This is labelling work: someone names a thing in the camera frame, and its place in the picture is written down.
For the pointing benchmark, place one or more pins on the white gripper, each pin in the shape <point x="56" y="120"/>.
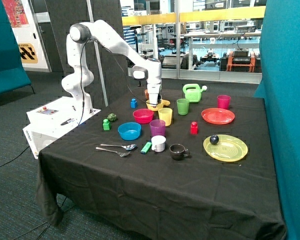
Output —
<point x="154" y="93"/>

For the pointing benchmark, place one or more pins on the yellow plastic bowl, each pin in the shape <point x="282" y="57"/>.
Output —
<point x="155" y="107"/>

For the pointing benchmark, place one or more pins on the blue plastic bowl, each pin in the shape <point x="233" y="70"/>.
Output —
<point x="129" y="131"/>

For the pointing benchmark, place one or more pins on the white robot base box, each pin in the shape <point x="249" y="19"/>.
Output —
<point x="45" y="122"/>

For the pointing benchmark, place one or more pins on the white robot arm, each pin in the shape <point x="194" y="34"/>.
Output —
<point x="114" y="53"/>

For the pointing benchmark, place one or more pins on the brown toy figure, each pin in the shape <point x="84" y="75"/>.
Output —
<point x="146" y="94"/>

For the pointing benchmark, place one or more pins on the yellow toy banana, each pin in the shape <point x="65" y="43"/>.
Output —
<point x="166" y="102"/>

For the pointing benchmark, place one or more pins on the blue toy block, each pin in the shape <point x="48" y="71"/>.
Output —
<point x="133" y="103"/>

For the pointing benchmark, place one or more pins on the yellow plastic cup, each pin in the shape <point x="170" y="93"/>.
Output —
<point x="165" y="114"/>

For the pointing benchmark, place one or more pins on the red plastic bowl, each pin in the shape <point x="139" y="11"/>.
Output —
<point x="143" y="115"/>

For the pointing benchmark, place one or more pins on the green plastic cup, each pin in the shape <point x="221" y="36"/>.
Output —
<point x="183" y="106"/>

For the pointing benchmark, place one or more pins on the purple plastic cup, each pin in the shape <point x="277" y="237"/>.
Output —
<point x="157" y="127"/>

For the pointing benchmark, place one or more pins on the green toy watering can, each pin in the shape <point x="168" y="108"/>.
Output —
<point x="193" y="92"/>

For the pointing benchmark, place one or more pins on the green toy broccoli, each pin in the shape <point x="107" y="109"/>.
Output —
<point x="112" y="117"/>

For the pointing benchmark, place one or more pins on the white mug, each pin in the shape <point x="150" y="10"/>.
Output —
<point x="158" y="143"/>

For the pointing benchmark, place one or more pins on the red toy block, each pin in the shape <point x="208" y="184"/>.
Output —
<point x="194" y="128"/>

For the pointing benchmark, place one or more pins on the green toy block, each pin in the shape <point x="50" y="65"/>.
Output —
<point x="106" y="125"/>

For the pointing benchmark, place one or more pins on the green highlighter marker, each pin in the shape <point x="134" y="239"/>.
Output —
<point x="146" y="148"/>

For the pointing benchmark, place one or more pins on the metal spoon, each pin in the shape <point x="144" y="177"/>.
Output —
<point x="129" y="147"/>

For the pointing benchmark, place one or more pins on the black cup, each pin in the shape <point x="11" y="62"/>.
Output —
<point x="178" y="152"/>

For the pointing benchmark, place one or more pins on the red plastic plate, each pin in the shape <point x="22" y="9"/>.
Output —
<point x="217" y="116"/>

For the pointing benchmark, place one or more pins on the pink plastic cup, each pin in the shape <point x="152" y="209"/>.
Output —
<point x="223" y="101"/>

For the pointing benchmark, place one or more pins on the metal fork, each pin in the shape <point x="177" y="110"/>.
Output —
<point x="121" y="154"/>

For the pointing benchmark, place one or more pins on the black tablecloth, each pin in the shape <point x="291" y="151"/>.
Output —
<point x="197" y="198"/>

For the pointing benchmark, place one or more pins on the dark blue ball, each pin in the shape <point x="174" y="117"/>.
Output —
<point x="214" y="139"/>

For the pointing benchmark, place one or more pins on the black marker pen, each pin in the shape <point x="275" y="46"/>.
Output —
<point x="67" y="121"/>

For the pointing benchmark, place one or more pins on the yellow plastic plate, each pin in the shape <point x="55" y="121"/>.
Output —
<point x="227" y="149"/>

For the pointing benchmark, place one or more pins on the yellow black sign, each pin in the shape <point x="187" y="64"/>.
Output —
<point x="27" y="53"/>

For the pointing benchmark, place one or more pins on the teal sofa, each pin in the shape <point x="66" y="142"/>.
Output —
<point x="12" y="74"/>

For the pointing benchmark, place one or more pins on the teal partition wall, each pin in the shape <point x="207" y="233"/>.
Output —
<point x="280" y="87"/>

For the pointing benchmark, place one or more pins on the red wall poster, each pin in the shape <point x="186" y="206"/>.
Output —
<point x="16" y="13"/>

